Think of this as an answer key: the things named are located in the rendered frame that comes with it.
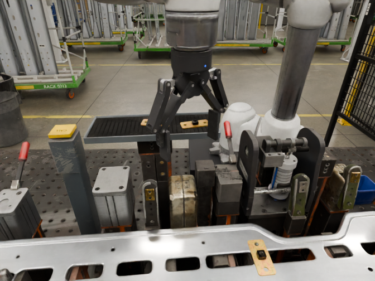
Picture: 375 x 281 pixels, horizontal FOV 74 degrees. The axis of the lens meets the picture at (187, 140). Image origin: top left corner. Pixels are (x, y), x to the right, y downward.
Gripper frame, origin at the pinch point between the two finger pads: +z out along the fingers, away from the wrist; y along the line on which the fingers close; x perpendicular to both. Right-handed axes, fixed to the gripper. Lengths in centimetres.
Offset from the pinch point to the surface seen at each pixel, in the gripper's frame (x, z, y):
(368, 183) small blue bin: 20, 44, -85
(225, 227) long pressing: 9.7, 20.6, -3.3
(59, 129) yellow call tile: -35.4, 5.1, 18.7
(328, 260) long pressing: 29.7, 20.9, -14.3
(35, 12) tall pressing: -424, 0, -58
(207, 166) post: -1.9, 11.2, -7.7
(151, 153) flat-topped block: -18.1, 12.3, -0.3
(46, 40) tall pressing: -420, 39, -61
